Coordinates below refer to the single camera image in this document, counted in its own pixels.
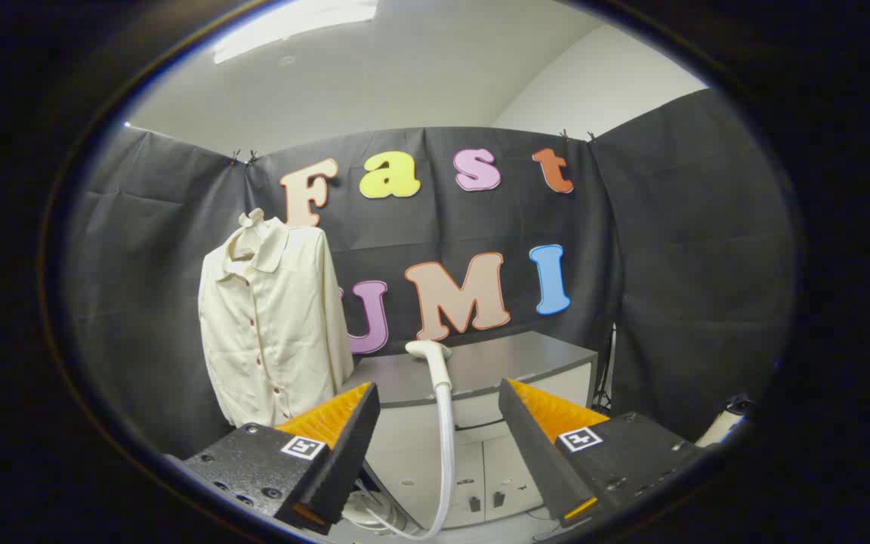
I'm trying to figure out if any black cable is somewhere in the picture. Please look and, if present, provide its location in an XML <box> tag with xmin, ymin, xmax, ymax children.
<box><xmin>597</xmin><ymin>325</ymin><xmax>617</xmax><ymax>413</ymax></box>

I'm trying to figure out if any white cabinet with grey top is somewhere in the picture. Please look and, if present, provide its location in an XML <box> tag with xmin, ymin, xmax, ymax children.
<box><xmin>344</xmin><ymin>331</ymin><xmax>602</xmax><ymax>531</ymax></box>

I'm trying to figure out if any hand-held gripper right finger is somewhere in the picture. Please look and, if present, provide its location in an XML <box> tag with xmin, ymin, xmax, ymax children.
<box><xmin>498</xmin><ymin>378</ymin><xmax>708</xmax><ymax>529</ymax></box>

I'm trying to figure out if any cream button-up shirt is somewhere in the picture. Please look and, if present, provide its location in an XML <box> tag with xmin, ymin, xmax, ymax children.
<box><xmin>199</xmin><ymin>209</ymin><xmax>355</xmax><ymax>428</ymax></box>

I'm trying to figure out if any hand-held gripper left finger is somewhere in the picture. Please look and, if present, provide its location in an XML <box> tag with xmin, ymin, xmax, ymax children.
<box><xmin>180</xmin><ymin>382</ymin><xmax>381</xmax><ymax>536</ymax></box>

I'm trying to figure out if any white plastic device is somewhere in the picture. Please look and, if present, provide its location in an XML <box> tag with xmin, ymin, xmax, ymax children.
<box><xmin>696</xmin><ymin>394</ymin><xmax>751</xmax><ymax>448</ymax></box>

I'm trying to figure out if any black backdrop cloth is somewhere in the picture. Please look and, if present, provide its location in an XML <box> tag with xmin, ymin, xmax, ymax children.
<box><xmin>65</xmin><ymin>89</ymin><xmax>794</xmax><ymax>458</ymax></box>

